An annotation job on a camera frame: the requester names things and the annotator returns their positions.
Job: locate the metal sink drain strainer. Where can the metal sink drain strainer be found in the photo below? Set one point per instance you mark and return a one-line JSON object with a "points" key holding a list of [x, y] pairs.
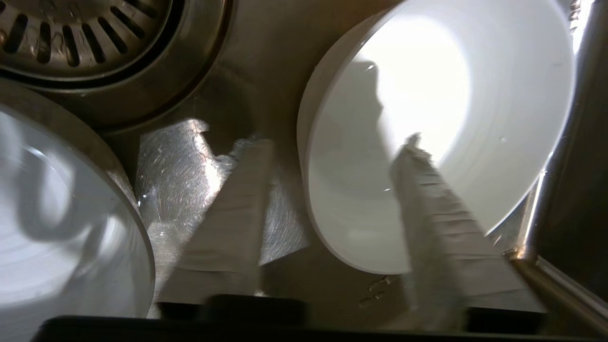
{"points": [[95, 38]]}

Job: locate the white bowl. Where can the white bowl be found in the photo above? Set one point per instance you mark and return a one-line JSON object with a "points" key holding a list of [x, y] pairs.
{"points": [[451, 95]]}

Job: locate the stainless steel sink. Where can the stainless steel sink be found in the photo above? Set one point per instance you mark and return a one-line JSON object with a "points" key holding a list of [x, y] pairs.
{"points": [[175, 180]]}

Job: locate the light blue bowl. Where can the light blue bowl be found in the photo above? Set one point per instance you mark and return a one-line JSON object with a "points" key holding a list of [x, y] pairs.
{"points": [[57, 237]]}

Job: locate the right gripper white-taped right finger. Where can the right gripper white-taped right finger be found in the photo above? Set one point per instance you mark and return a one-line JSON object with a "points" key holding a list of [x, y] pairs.
{"points": [[441, 237]]}

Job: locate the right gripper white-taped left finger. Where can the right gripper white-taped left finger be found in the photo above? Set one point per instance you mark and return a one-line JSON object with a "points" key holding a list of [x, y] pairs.
{"points": [[232, 237]]}

